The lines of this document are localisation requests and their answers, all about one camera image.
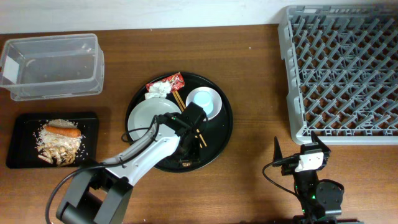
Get black rectangular tray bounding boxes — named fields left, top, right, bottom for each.
left=6, top=112, right=99, bottom=169

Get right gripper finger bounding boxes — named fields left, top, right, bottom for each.
left=311, top=131, right=324, bottom=146
left=272, top=136, right=283, bottom=167

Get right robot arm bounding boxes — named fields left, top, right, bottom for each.
left=262, top=131, right=359, bottom=224

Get wooden chopstick right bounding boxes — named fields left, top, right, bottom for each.
left=172, top=91, right=207, bottom=148

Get round black serving tray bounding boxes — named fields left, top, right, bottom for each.
left=125, top=72, right=233, bottom=173

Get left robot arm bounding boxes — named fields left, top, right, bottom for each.
left=56, top=103, right=207, bottom=223

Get white small bowl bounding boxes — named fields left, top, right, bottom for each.
left=185, top=86, right=223, bottom=120

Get rice and food scraps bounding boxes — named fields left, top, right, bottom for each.
left=33, top=119, right=89, bottom=167

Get clear plastic bin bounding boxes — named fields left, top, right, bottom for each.
left=1, top=34, right=104, bottom=101

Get wooden chopstick left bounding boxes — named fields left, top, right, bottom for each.
left=172, top=91, right=203, bottom=149

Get grey dishwasher rack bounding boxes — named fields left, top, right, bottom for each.
left=278, top=4, right=397, bottom=145

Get pale grey plate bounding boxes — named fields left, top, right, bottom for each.
left=127, top=98, right=181, bottom=131

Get wooden chopstick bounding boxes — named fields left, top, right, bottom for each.
left=172, top=91, right=203, bottom=149
left=172, top=91, right=207, bottom=148

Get red snack wrapper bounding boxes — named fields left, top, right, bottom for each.
left=146, top=72, right=185, bottom=92

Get light blue cup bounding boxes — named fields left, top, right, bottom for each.
left=193, top=91, right=214, bottom=115

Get white tissue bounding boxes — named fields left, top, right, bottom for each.
left=144, top=82, right=172, bottom=100

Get orange carrot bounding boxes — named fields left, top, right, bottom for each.
left=44, top=125, right=81, bottom=138

